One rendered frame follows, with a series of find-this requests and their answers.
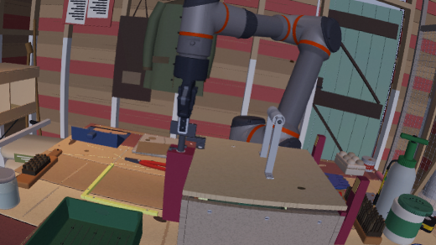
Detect small red white tin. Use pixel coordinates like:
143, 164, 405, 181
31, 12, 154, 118
361, 155, 377, 172

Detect beige roll with green label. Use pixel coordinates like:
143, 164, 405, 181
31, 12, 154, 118
0, 135, 63, 164

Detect maroon wide post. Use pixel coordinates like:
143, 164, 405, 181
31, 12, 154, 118
162, 147, 196, 223

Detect white sprayer with green pump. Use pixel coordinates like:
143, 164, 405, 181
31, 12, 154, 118
373, 133, 430, 220

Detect white green shaker tub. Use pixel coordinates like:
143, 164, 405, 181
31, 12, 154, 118
382, 193, 434, 245

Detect red pliers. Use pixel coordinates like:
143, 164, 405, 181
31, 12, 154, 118
124, 156, 168, 172

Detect tan wooden lid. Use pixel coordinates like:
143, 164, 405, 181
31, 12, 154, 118
182, 135, 349, 211

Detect blue box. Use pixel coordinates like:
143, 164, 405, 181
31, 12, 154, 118
70, 125, 132, 149

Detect black yellow tool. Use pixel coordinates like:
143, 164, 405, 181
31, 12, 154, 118
420, 214, 436, 235

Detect maroon slanted post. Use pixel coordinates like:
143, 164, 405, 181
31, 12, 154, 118
335, 175, 371, 245

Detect wooden shelf unit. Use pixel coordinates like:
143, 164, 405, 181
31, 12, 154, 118
0, 0, 41, 138

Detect wire mesh panel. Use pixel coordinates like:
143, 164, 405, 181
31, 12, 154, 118
384, 23, 436, 195

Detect wooden scrub brush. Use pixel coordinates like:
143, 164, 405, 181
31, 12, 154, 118
16, 149, 63, 190

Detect teal wooden door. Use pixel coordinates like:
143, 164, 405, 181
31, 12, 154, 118
302, 0, 407, 171

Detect grey flat bar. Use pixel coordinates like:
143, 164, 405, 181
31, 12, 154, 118
0, 118, 52, 149

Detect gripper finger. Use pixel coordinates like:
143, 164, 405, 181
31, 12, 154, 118
176, 86, 200, 136

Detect egg carton with eggs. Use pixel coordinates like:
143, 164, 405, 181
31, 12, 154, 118
334, 151, 367, 177

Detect yellow batten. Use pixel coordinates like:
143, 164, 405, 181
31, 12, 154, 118
80, 162, 116, 199
80, 192, 159, 218

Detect brown flat pad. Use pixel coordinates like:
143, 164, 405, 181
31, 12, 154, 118
132, 140, 172, 159

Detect blue cloth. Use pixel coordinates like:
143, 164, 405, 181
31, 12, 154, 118
323, 172, 351, 190

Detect grey nest box body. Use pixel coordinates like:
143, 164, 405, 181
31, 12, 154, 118
177, 195, 346, 245

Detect dark red mat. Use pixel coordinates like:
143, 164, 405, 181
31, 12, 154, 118
0, 212, 39, 245

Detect grey lid handle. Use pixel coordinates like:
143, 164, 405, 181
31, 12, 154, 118
259, 106, 287, 180

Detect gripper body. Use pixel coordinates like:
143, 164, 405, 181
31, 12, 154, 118
174, 55, 210, 91

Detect grey bucket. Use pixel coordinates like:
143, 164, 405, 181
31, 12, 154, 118
0, 166, 21, 211

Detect tan flat board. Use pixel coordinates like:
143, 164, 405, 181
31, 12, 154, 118
139, 133, 179, 147

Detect brown cardboard sheet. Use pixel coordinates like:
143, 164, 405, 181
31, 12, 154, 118
39, 153, 168, 210

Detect maroon short post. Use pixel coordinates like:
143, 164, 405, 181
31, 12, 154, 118
311, 134, 327, 165

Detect wooden wire brush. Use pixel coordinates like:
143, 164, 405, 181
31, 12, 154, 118
343, 185, 387, 245

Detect green coat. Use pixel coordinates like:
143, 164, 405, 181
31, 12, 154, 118
142, 1, 218, 97

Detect brown apron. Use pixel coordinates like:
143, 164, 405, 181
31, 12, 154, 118
112, 0, 153, 103

